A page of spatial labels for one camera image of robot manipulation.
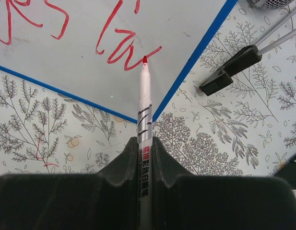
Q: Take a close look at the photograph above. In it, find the black glitter microphone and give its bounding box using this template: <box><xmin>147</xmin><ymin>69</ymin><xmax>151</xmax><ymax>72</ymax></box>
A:
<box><xmin>248</xmin><ymin>0</ymin><xmax>293</xmax><ymax>10</ymax></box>

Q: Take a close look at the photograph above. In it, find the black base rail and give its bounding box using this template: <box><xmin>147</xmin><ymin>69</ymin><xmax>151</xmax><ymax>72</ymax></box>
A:
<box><xmin>274</xmin><ymin>154</ymin><xmax>296</xmax><ymax>190</ymax></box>

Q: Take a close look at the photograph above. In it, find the black whiteboard stand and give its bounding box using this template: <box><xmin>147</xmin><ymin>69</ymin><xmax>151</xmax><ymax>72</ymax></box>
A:
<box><xmin>199</xmin><ymin>7</ymin><xmax>296</xmax><ymax>96</ymax></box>

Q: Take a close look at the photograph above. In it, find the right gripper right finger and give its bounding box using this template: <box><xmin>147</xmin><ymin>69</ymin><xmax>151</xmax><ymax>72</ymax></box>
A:
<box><xmin>152</xmin><ymin>138</ymin><xmax>296</xmax><ymax>230</ymax></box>

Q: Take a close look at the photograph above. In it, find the blue framed whiteboard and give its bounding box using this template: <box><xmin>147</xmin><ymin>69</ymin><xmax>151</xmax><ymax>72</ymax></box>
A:
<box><xmin>0</xmin><ymin>0</ymin><xmax>236</xmax><ymax>122</ymax></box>

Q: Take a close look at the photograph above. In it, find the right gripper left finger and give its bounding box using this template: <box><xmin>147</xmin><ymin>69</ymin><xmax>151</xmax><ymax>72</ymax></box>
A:
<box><xmin>0</xmin><ymin>137</ymin><xmax>138</xmax><ymax>230</ymax></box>

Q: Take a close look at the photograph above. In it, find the floral table mat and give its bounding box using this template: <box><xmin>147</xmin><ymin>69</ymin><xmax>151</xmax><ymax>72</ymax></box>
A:
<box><xmin>0</xmin><ymin>0</ymin><xmax>296</xmax><ymax>176</ymax></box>

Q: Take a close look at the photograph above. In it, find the red whiteboard marker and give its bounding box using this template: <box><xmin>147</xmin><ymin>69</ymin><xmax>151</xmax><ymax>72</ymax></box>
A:
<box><xmin>136</xmin><ymin>56</ymin><xmax>153</xmax><ymax>230</ymax></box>

